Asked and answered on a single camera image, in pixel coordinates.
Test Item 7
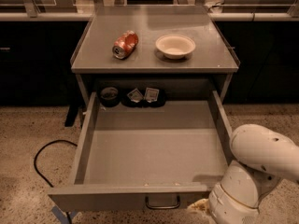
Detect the black round container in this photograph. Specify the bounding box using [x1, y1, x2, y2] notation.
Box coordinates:
[100, 87, 120, 107]

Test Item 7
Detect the grey metal cabinet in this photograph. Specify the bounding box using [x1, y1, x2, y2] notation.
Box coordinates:
[72, 6, 238, 103]

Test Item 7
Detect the left white tag card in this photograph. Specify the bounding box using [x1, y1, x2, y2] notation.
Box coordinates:
[127, 88, 144, 103]

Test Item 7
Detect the right white tag card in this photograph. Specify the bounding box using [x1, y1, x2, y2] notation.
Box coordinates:
[145, 88, 159, 103]

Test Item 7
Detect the black floor cable left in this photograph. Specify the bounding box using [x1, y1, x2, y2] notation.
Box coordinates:
[33, 139, 78, 189]

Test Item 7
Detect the crushed red soda can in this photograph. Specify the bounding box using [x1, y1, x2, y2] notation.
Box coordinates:
[112, 31, 138, 60]

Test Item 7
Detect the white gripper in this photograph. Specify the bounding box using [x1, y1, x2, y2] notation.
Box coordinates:
[187, 183, 259, 224]

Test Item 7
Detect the black oval tray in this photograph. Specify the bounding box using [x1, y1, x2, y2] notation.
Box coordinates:
[121, 89, 166, 107]

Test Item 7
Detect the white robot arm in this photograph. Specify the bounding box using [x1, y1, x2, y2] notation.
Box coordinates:
[188, 124, 299, 224]

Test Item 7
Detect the white tag card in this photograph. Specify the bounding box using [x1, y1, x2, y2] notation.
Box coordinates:
[127, 88, 144, 103]
[145, 88, 159, 103]

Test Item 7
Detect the grey top drawer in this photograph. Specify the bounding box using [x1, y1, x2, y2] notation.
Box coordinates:
[49, 92, 234, 211]

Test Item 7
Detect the white paper bowl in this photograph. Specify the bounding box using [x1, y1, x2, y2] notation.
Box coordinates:
[155, 35, 196, 60]

